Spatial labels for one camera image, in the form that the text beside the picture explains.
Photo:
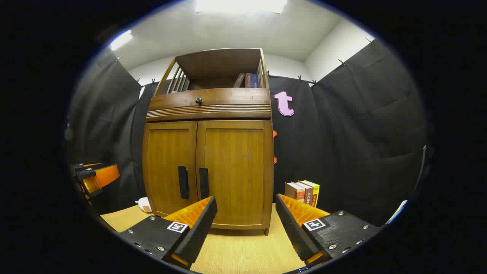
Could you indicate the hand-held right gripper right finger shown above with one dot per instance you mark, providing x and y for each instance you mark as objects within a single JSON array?
[{"x": 293, "y": 228}]

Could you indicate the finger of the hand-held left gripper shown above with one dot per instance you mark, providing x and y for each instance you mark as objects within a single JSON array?
[
  {"x": 104, "y": 177},
  {"x": 85, "y": 166}
]

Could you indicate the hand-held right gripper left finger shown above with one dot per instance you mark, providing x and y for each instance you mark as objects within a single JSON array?
[{"x": 201, "y": 228}]

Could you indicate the wooden cabinet door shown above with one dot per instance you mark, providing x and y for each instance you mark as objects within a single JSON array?
[
  {"x": 163, "y": 163},
  {"x": 236, "y": 163}
]

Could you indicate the wooden double-door shoe cabinet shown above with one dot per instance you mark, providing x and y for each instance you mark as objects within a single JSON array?
[{"x": 213, "y": 99}]

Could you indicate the brown and white book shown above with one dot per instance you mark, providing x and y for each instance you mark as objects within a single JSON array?
[
  {"x": 292, "y": 191},
  {"x": 307, "y": 195}
]

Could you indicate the yellow book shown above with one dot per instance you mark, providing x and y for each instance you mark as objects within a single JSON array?
[{"x": 315, "y": 194}]

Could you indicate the white plastic bag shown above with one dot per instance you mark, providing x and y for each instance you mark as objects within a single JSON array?
[{"x": 144, "y": 205}]

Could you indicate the black backdrop cloth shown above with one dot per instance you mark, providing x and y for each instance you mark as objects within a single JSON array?
[{"x": 361, "y": 133}]

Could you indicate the small ceiling light panel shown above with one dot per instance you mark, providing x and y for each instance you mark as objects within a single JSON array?
[{"x": 121, "y": 40}]

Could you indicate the blue book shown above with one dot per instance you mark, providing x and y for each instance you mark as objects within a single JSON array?
[{"x": 255, "y": 80}]

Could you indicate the brown leaning book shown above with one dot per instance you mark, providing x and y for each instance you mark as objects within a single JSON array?
[{"x": 239, "y": 80}]

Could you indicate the maroon book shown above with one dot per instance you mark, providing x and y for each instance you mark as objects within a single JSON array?
[{"x": 248, "y": 80}]

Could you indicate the large ceiling light panel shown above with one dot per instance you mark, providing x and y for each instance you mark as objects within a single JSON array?
[{"x": 239, "y": 5}]

